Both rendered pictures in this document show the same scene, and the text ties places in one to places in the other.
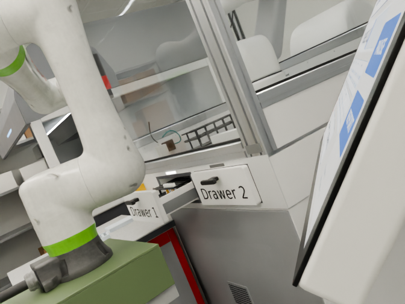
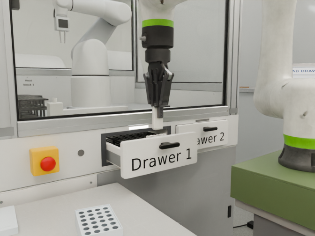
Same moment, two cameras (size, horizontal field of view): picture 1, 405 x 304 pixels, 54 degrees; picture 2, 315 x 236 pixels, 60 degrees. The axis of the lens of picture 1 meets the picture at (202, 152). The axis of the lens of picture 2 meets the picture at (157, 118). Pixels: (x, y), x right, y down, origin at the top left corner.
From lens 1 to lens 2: 1.81 m
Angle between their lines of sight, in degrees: 94
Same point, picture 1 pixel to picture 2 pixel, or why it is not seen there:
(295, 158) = not seen: hidden behind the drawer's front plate
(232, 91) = (235, 77)
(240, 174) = (225, 124)
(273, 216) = (228, 151)
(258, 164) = (231, 120)
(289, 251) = (228, 171)
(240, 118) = (233, 92)
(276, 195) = (234, 137)
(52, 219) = not seen: outside the picture
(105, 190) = not seen: hidden behind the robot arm
